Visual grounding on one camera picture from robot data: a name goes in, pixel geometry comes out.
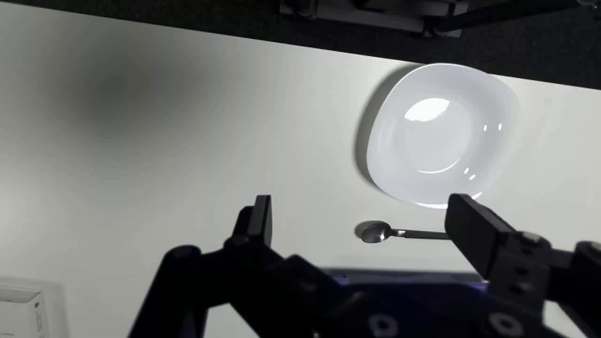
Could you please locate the white square plate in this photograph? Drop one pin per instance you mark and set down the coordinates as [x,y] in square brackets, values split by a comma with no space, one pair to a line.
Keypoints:
[438,138]

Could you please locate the silver metal spoon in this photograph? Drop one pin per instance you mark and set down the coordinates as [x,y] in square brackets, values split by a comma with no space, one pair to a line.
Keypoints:
[372,231]

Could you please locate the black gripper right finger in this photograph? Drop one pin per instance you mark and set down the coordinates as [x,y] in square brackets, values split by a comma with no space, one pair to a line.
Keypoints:
[481,237]

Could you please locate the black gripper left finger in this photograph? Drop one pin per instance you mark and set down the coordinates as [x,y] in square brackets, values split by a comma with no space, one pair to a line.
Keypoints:
[250,275]

